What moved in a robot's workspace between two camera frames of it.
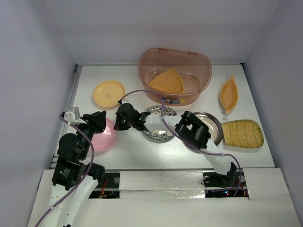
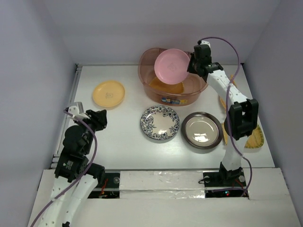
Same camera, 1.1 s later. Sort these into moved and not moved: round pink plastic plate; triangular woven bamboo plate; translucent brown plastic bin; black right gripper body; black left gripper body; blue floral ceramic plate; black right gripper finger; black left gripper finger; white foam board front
Moved: black right gripper body; round pink plastic plate; black right gripper finger
Not moved: white foam board front; translucent brown plastic bin; black left gripper body; black left gripper finger; blue floral ceramic plate; triangular woven bamboo plate
